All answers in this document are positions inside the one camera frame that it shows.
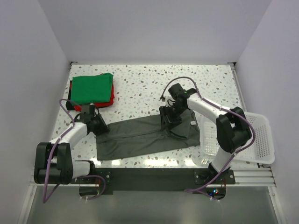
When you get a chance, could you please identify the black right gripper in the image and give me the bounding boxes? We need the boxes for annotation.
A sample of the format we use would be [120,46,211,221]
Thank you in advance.
[159,103,187,131]

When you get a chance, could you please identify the grey t-shirt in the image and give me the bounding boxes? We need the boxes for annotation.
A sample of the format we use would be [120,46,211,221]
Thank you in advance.
[96,110,200,161]

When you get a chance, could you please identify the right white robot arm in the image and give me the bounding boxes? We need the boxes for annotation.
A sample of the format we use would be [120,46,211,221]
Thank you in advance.
[159,91,256,183]

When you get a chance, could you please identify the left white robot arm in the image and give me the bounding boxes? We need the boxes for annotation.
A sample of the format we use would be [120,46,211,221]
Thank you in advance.
[34,114,110,184]

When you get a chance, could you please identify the folded red t-shirt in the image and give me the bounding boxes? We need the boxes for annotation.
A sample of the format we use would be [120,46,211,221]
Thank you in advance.
[71,85,114,112]

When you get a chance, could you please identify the folded black t-shirt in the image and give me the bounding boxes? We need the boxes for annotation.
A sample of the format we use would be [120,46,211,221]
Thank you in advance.
[65,87,75,111]

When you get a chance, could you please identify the folded green t-shirt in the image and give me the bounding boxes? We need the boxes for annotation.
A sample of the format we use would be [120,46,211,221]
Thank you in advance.
[71,73,114,105]

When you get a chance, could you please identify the white plastic basket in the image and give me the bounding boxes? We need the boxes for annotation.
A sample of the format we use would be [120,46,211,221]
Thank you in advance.
[199,112,275,165]

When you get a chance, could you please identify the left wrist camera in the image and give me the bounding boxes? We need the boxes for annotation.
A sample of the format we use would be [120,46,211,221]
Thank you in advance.
[79,105,96,122]

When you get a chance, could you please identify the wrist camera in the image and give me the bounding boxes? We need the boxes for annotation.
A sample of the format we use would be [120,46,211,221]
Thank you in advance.
[168,84,197,100]
[79,105,96,122]

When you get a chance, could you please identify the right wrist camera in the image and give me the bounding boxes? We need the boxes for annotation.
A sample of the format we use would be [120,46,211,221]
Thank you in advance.
[168,84,197,100]

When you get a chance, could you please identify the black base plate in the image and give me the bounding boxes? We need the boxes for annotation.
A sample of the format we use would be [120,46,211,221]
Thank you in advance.
[69,167,236,201]

